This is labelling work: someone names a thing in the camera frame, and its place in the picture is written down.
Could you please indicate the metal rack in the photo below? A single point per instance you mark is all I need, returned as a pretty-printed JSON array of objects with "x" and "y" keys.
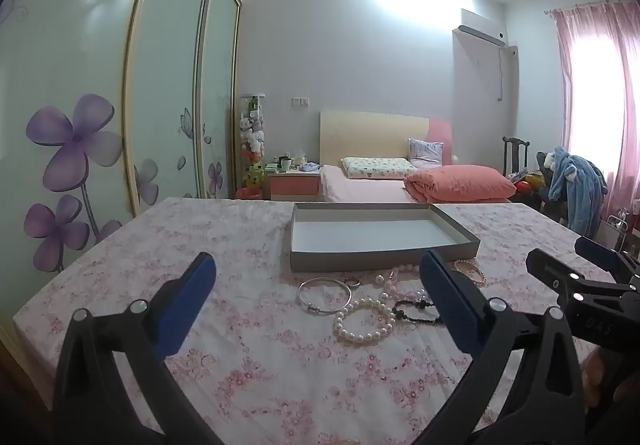
[{"x": 622, "y": 227}]

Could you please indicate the clear tube of plush toys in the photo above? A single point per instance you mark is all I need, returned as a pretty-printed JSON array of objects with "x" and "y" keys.
[{"x": 252, "y": 140}]

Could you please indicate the pink curtain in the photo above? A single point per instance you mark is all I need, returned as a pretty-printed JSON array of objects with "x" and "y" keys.
[{"x": 570, "y": 100}]

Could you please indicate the bed with cream headboard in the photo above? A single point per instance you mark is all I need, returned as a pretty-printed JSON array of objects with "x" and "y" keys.
[{"x": 370, "y": 135}]

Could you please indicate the blue cloth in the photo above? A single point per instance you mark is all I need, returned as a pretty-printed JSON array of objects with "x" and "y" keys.
[{"x": 310, "y": 168}]

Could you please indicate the sliding wardrobe with purple flowers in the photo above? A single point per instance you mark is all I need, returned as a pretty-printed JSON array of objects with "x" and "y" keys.
[{"x": 75, "y": 75}]

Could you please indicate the blue plush garment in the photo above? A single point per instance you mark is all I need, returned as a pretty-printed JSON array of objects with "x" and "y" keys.
[{"x": 582, "y": 190}]

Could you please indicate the black bead strand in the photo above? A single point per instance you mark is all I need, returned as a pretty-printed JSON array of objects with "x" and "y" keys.
[{"x": 415, "y": 320}]

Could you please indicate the red waste bin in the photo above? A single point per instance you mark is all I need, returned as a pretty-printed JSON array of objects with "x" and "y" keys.
[{"x": 249, "y": 193}]

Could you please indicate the pink floral tablecloth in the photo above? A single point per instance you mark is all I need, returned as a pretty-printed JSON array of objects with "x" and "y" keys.
[{"x": 200, "y": 245}]

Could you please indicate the folded pink quilt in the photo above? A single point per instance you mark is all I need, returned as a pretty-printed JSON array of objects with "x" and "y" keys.
[{"x": 460, "y": 185}]

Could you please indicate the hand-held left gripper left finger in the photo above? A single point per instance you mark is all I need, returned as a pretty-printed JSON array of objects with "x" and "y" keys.
[{"x": 185, "y": 310}]

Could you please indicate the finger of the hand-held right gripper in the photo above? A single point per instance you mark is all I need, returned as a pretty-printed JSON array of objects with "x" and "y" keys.
[
  {"x": 597, "y": 250},
  {"x": 552, "y": 275}
]

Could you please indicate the purple patterned pillow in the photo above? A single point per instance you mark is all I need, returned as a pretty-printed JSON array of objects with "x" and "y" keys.
[{"x": 426, "y": 152}]

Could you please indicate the white wall switch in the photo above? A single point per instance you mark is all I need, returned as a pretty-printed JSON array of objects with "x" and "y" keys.
[{"x": 300, "y": 100}]

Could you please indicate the pink and cream nightstand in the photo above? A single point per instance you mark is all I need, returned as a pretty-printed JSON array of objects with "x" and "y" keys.
[{"x": 295, "y": 185}]

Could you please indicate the dark wooden chair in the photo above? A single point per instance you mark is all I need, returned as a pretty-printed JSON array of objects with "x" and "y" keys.
[{"x": 515, "y": 155}]

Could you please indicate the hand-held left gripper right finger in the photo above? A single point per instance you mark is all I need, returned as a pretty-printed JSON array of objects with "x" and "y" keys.
[{"x": 450, "y": 305}]

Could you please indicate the red and yellow toys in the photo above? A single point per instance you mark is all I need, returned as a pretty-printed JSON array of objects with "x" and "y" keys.
[{"x": 530, "y": 181}]

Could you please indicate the floral print pillow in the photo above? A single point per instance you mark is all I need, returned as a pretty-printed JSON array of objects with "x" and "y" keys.
[{"x": 377, "y": 167}]

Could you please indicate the air conditioner pipe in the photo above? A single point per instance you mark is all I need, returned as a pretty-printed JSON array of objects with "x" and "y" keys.
[{"x": 500, "y": 75}]

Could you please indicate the grey shallow cardboard tray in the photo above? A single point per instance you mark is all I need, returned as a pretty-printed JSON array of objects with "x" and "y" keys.
[{"x": 365, "y": 237}]

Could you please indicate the thin silver bangle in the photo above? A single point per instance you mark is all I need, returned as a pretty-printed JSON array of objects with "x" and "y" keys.
[{"x": 300, "y": 299}]

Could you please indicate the white mug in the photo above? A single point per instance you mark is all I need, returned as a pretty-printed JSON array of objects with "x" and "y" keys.
[{"x": 285, "y": 165}]

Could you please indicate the white air conditioner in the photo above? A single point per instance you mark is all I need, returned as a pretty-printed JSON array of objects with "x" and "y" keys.
[{"x": 477, "y": 25}]

